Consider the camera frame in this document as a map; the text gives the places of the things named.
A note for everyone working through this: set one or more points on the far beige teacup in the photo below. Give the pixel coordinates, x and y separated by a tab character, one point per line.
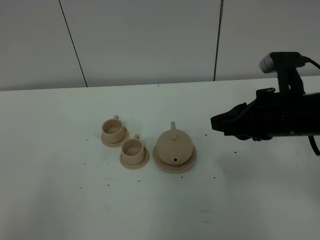
113	130

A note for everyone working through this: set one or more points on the beige ceramic teapot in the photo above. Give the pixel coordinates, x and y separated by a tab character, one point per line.
174	147

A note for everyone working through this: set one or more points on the large beige teapot saucer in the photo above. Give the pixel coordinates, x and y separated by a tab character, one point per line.
175	169

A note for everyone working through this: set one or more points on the small beige saucer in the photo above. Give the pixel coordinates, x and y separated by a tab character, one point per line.
117	144
133	166

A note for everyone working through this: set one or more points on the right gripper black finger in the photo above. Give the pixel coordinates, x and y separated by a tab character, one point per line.
235	122

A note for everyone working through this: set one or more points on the near small beige saucer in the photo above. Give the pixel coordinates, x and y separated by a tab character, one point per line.
133	166

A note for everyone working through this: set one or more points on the far small beige saucer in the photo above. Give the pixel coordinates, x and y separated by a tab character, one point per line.
117	144

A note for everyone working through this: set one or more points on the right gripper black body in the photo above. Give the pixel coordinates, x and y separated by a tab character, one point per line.
284	114

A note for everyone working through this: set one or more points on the near beige teacup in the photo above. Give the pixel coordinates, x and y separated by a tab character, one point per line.
133	151

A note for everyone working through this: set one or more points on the beige teacup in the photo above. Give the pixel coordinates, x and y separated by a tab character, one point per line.
113	130
133	151

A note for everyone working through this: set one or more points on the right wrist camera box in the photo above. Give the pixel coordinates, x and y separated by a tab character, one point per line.
285	64

